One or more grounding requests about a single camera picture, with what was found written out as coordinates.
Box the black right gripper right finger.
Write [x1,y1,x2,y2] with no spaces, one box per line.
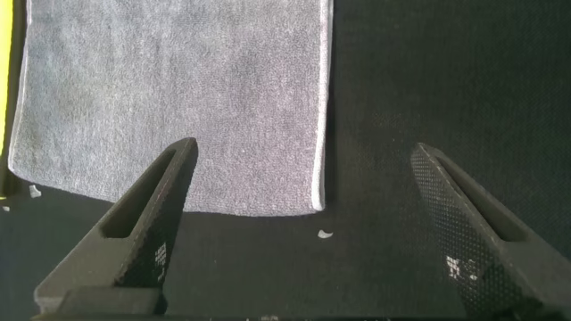
[409,141,571,321]

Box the yellow towel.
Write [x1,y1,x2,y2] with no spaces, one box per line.
[0,0,15,202]

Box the grey towel with orange marks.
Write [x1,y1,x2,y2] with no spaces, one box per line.
[7,0,335,218]

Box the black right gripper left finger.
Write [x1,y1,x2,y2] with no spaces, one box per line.
[33,136,199,316]

